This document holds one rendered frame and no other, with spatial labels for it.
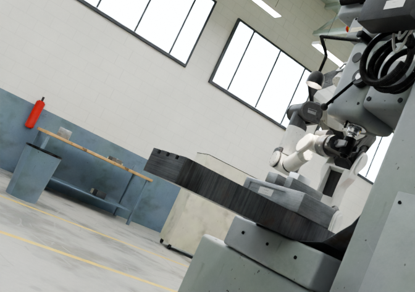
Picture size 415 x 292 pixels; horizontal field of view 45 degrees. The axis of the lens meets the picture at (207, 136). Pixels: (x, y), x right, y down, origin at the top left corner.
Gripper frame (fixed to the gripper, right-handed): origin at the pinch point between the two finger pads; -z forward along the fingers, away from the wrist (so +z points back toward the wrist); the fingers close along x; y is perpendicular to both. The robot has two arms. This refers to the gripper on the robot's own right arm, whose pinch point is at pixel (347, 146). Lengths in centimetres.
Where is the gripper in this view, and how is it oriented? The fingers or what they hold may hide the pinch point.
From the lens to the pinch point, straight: 194.1
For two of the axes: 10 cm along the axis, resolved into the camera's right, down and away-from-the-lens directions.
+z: -2.8, 0.0, 9.6
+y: -4.2, 9.0, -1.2
